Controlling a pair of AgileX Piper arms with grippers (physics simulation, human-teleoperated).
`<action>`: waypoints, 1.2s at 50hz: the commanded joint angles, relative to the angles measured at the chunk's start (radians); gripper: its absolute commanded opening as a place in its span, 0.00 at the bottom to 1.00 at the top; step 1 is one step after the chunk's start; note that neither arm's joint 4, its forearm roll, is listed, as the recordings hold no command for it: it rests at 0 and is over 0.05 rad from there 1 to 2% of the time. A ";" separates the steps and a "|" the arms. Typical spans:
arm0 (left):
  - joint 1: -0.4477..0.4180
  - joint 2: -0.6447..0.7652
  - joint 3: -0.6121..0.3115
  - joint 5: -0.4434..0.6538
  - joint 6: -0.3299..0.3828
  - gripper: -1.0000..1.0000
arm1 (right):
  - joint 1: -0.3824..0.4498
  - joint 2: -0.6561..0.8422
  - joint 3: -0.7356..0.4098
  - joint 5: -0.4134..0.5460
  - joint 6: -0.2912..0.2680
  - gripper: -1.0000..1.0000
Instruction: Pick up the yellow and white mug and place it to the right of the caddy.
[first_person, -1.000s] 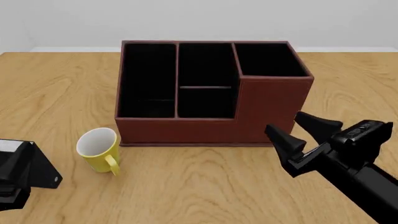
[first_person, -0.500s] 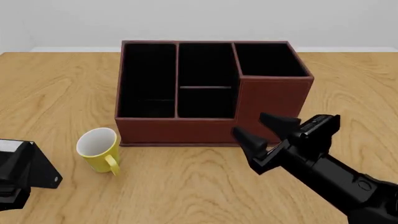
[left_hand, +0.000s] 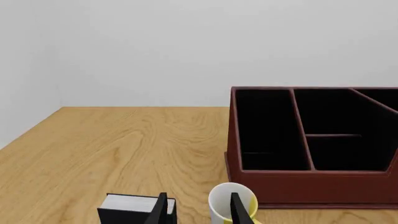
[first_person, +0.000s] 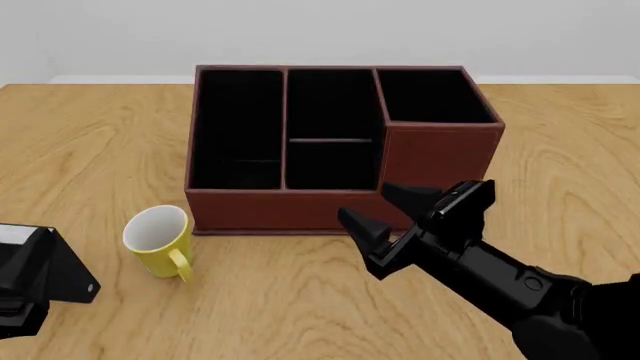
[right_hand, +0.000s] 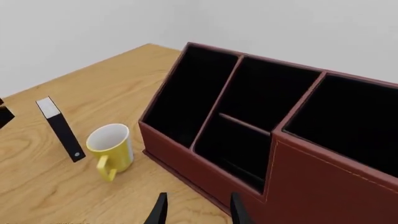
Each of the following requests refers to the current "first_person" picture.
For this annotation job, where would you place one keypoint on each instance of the yellow and white mug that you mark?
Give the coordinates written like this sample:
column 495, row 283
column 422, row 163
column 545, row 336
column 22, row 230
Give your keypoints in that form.
column 159, row 258

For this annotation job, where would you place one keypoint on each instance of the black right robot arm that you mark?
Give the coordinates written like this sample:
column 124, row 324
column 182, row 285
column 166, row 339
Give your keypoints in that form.
column 505, row 272

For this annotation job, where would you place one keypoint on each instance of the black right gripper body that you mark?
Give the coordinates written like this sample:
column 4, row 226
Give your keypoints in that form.
column 402, row 253

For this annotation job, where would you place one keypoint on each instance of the red-brown desk caddy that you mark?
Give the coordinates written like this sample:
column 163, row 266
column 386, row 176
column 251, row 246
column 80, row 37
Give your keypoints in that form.
column 440, row 153

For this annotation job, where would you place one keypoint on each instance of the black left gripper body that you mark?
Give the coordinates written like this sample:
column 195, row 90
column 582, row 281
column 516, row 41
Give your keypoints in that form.
column 20, row 317

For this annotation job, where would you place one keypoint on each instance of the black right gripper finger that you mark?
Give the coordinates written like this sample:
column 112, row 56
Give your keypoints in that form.
column 412, row 198
column 367, row 229

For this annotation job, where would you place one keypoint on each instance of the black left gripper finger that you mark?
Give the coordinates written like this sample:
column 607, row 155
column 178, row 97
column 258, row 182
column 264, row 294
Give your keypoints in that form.
column 20, row 262
column 67, row 277

